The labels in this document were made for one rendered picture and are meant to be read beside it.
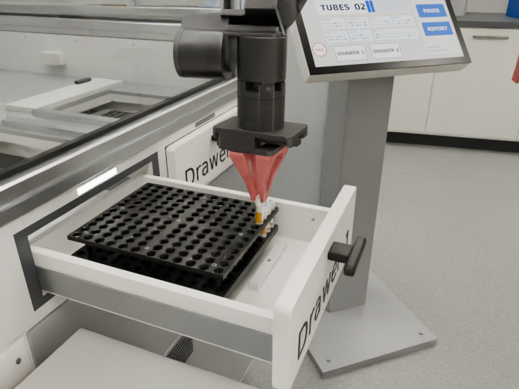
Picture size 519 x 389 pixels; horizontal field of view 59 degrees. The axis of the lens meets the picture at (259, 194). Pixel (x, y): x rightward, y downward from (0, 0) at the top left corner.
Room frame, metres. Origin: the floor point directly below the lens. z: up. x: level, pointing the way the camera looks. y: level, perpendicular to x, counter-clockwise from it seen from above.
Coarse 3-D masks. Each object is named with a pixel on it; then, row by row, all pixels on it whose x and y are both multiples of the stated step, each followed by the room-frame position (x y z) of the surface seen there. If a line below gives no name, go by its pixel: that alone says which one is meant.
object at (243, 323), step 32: (128, 192) 0.67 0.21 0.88; (224, 192) 0.64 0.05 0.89; (64, 224) 0.54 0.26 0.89; (288, 224) 0.60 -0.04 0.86; (320, 224) 0.58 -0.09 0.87; (64, 256) 0.46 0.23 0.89; (288, 256) 0.55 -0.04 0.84; (64, 288) 0.45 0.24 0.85; (96, 288) 0.43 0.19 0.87; (128, 288) 0.42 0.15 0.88; (160, 288) 0.40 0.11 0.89; (160, 320) 0.40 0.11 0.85; (192, 320) 0.38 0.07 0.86; (224, 320) 0.37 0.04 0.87; (256, 320) 0.36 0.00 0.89; (256, 352) 0.35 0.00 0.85
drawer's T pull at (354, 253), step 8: (360, 240) 0.47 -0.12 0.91; (336, 248) 0.45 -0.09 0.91; (344, 248) 0.45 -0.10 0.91; (352, 248) 0.45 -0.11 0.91; (360, 248) 0.45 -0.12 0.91; (328, 256) 0.44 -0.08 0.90; (336, 256) 0.44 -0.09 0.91; (344, 256) 0.44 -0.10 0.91; (352, 256) 0.43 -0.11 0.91; (360, 256) 0.44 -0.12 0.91; (352, 264) 0.42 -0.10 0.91; (344, 272) 0.41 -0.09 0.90; (352, 272) 0.41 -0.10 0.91
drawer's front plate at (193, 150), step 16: (208, 128) 0.85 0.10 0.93; (176, 144) 0.76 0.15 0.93; (192, 144) 0.79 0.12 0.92; (208, 144) 0.85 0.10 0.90; (176, 160) 0.74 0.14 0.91; (192, 160) 0.79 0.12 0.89; (208, 160) 0.84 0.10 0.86; (176, 176) 0.74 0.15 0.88; (192, 176) 0.79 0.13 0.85; (208, 176) 0.84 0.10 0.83
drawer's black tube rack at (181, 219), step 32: (160, 192) 0.62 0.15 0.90; (192, 192) 0.63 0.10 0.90; (96, 224) 0.53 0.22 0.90; (128, 224) 0.53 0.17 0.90; (160, 224) 0.53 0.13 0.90; (192, 224) 0.53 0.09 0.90; (224, 224) 0.53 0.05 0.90; (96, 256) 0.49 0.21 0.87; (128, 256) 0.49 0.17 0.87; (160, 256) 0.45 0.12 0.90; (192, 256) 0.45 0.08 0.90; (256, 256) 0.50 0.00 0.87; (192, 288) 0.43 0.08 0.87; (224, 288) 0.43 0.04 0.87
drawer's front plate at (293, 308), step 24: (336, 216) 0.50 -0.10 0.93; (312, 240) 0.44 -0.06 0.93; (336, 240) 0.49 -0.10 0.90; (312, 264) 0.40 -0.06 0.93; (288, 288) 0.36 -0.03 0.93; (312, 288) 0.39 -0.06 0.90; (288, 312) 0.33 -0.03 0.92; (288, 336) 0.32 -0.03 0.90; (312, 336) 0.40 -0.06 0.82; (288, 360) 0.33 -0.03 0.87; (288, 384) 0.33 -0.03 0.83
